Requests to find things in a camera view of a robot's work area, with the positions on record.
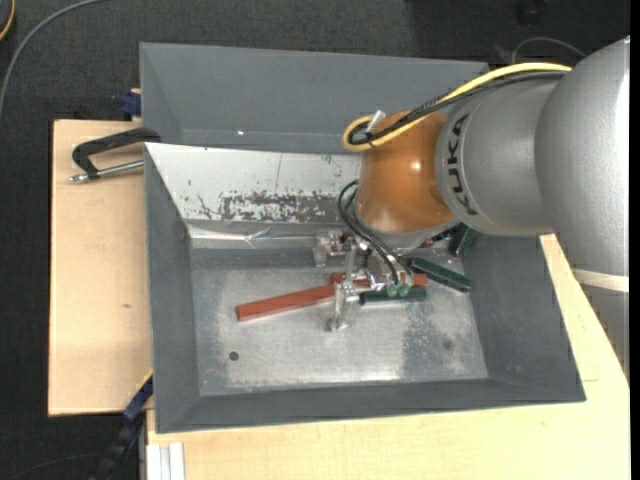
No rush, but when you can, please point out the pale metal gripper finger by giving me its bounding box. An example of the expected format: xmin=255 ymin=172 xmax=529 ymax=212
xmin=325 ymin=286 xmax=361 ymax=333
xmin=313 ymin=231 xmax=352 ymax=269

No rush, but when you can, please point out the dark green flat block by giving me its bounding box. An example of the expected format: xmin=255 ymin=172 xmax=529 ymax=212
xmin=408 ymin=256 xmax=473 ymax=294
xmin=451 ymin=226 xmax=478 ymax=259

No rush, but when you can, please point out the pale flat board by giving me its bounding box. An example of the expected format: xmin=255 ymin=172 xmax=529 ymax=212
xmin=47 ymin=118 xmax=154 ymax=417

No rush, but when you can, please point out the grey metal bin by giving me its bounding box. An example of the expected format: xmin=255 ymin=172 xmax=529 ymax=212
xmin=138 ymin=41 xmax=587 ymax=434

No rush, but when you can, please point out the red-brown flat block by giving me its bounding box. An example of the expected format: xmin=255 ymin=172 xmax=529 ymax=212
xmin=328 ymin=270 xmax=430 ymax=290
xmin=234 ymin=284 xmax=337 ymax=324

